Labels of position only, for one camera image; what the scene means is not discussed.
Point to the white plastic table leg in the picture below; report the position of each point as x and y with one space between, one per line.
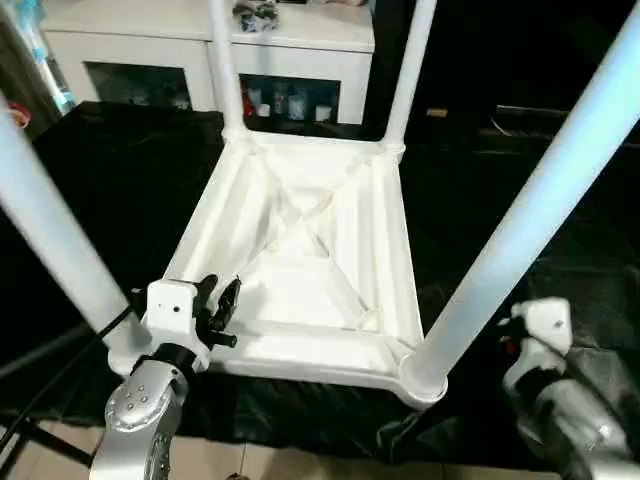
50 220
540 210
410 70
225 70

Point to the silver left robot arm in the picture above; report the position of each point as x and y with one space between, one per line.
140 420

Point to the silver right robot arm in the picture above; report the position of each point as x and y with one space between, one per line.
570 420

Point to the black plastic mat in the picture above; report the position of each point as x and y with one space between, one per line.
120 180

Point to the white cabinet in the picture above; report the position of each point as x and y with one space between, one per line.
150 45

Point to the small tan tag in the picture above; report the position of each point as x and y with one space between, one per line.
436 112

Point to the grey crumpled bundle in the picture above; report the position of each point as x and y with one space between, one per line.
255 14

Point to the black metal bar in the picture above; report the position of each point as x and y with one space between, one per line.
540 115

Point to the black metal stand frame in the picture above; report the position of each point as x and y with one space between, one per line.
15 450

